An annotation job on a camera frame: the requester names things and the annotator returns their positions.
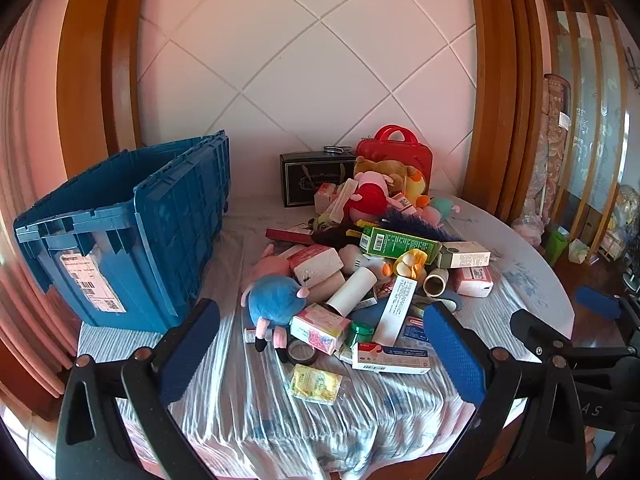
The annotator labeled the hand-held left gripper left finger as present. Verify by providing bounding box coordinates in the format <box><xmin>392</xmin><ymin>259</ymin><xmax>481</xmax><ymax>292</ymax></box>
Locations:
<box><xmin>56</xmin><ymin>298</ymin><xmax>221</xmax><ymax>480</ymax></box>

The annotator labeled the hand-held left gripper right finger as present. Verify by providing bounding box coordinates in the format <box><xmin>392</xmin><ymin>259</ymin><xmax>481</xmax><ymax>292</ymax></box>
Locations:
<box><xmin>422</xmin><ymin>302</ymin><xmax>586</xmax><ymax>480</ymax></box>

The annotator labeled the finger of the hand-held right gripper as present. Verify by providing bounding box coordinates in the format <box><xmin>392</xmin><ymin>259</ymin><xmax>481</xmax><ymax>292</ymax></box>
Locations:
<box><xmin>575</xmin><ymin>286</ymin><xmax>640</xmax><ymax>341</ymax></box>
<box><xmin>510</xmin><ymin>309</ymin><xmax>640</xmax><ymax>361</ymax></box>

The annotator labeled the blue box red label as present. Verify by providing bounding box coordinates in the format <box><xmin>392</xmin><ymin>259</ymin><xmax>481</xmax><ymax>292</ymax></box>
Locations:
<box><xmin>397</xmin><ymin>316</ymin><xmax>437</xmax><ymax>346</ymax></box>

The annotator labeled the white red medicine box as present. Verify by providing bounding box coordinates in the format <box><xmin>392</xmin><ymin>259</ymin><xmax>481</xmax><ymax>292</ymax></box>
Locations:
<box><xmin>351</xmin><ymin>342</ymin><xmax>432</xmax><ymax>375</ymax></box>

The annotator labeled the green lid jar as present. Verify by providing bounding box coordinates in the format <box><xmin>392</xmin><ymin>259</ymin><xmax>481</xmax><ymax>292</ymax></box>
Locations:
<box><xmin>349</xmin><ymin>322</ymin><xmax>375</xmax><ymax>347</ymax></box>

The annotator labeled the pink pig plush blue body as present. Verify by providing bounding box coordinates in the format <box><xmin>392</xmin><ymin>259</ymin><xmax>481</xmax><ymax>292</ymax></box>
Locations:
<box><xmin>241</xmin><ymin>244</ymin><xmax>311</xmax><ymax>353</ymax></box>

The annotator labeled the dark tape roll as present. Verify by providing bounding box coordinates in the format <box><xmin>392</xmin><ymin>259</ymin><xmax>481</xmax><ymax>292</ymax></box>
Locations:
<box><xmin>287</xmin><ymin>338</ymin><xmax>318</xmax><ymax>366</ymax></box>

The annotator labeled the blue plastic storage crate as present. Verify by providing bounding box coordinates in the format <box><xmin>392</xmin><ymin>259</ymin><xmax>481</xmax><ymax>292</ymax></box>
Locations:
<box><xmin>14</xmin><ymin>130</ymin><xmax>232</xmax><ymax>335</ymax></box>

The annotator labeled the white paper roll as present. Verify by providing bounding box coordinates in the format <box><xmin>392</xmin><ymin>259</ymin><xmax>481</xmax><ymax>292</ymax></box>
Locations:
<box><xmin>327</xmin><ymin>266</ymin><xmax>377</xmax><ymax>317</ymax></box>

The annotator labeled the yellow packet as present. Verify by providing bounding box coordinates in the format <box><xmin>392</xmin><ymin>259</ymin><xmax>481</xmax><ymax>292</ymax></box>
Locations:
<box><xmin>290</xmin><ymin>364</ymin><xmax>344</xmax><ymax>406</ymax></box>

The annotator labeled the green plastic container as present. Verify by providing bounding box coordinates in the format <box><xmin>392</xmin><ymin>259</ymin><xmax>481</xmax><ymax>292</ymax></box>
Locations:
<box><xmin>544</xmin><ymin>230</ymin><xmax>570</xmax><ymax>266</ymax></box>

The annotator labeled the cardboard core tape roll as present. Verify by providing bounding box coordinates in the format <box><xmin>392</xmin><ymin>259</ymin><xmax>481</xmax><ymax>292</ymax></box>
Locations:
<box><xmin>423</xmin><ymin>268</ymin><xmax>450</xmax><ymax>297</ymax></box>

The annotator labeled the white striped tablecloth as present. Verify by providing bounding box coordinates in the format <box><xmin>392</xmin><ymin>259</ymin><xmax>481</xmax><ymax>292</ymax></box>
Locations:
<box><xmin>77</xmin><ymin>194</ymin><xmax>576</xmax><ymax>466</ymax></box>

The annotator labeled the white grey box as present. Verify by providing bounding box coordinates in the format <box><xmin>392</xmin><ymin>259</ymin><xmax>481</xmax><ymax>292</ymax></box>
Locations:
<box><xmin>438</xmin><ymin>241</ymin><xmax>494</xmax><ymax>270</ymax></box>

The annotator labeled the pink plastic bag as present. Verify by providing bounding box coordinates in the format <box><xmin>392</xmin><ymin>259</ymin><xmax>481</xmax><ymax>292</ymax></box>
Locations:
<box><xmin>512</xmin><ymin>212</ymin><xmax>546</xmax><ymax>247</ymax></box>

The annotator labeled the green carton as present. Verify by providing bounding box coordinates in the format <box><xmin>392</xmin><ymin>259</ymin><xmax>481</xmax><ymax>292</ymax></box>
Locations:
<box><xmin>360</xmin><ymin>226</ymin><xmax>444</xmax><ymax>261</ymax></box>

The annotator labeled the floral tissue pack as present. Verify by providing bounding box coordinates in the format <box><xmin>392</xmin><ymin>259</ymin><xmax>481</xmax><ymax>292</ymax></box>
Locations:
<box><xmin>289</xmin><ymin>302</ymin><xmax>352</xmax><ymax>356</ymax></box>

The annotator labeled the dark blue feather duster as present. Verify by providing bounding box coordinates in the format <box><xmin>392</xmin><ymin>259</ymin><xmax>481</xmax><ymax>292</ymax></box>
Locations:
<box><xmin>382</xmin><ymin>210</ymin><xmax>462</xmax><ymax>242</ymax></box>

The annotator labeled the white plastic toy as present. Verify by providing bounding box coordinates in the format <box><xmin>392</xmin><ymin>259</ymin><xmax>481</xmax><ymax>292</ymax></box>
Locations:
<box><xmin>339</xmin><ymin>245</ymin><xmax>394</xmax><ymax>277</ymax></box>

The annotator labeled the beige box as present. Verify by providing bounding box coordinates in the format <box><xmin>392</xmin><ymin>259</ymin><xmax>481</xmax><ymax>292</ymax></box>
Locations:
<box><xmin>300</xmin><ymin>272</ymin><xmax>347</xmax><ymax>306</ymax></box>

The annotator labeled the teal plush toy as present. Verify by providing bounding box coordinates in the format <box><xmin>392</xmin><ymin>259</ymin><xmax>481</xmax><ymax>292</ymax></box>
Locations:
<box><xmin>429</xmin><ymin>197</ymin><xmax>462</xmax><ymax>222</ymax></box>

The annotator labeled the white red barcode box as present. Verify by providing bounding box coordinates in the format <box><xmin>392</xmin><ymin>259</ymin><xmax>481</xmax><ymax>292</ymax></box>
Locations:
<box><xmin>387</xmin><ymin>192</ymin><xmax>417</xmax><ymax>216</ymax></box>

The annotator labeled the dark brown plush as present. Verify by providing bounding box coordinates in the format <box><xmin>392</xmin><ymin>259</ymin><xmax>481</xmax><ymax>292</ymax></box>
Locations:
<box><xmin>312</xmin><ymin>225</ymin><xmax>362</xmax><ymax>249</ymax></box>

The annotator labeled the floral rolled cloth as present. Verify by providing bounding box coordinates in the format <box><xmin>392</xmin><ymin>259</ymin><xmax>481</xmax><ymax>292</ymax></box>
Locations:
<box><xmin>542</xmin><ymin>74</ymin><xmax>572</xmax><ymax>212</ymax></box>

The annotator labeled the pink pig plush red dress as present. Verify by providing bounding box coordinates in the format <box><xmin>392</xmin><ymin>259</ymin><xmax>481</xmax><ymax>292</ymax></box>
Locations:
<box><xmin>344</xmin><ymin>170</ymin><xmax>401</xmax><ymax>222</ymax></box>

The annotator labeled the long white red print box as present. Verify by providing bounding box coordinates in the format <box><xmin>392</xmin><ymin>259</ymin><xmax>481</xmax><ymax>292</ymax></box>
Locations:
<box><xmin>327</xmin><ymin>180</ymin><xmax>359</xmax><ymax>222</ymax></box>

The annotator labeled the wooden glass partition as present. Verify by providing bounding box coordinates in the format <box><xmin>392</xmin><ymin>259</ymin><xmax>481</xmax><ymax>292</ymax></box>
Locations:
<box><xmin>540</xmin><ymin>0</ymin><xmax>632</xmax><ymax>257</ymax></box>

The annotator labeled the brown teddy bear plush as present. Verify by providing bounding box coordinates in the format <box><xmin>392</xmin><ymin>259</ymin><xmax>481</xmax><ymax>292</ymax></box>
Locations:
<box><xmin>354</xmin><ymin>157</ymin><xmax>417</xmax><ymax>187</ymax></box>

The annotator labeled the small pink white box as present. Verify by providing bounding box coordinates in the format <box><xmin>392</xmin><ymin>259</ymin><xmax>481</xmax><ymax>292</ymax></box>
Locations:
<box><xmin>313</xmin><ymin>182</ymin><xmax>337</xmax><ymax>214</ymax></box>

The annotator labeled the red toy case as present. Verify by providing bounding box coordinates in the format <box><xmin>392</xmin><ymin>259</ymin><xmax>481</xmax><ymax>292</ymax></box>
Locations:
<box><xmin>356</xmin><ymin>126</ymin><xmax>433</xmax><ymax>187</ymax></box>

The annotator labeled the black gift box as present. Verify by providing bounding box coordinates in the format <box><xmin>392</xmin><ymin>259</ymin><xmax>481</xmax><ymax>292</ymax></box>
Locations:
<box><xmin>280</xmin><ymin>146</ymin><xmax>357</xmax><ymax>209</ymax></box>

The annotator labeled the wooden wall frame post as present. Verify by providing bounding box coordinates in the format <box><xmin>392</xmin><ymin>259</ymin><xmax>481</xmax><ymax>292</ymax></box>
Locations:
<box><xmin>56</xmin><ymin>0</ymin><xmax>152</xmax><ymax>181</ymax></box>
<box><xmin>464</xmin><ymin>0</ymin><xmax>547</xmax><ymax>222</ymax></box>

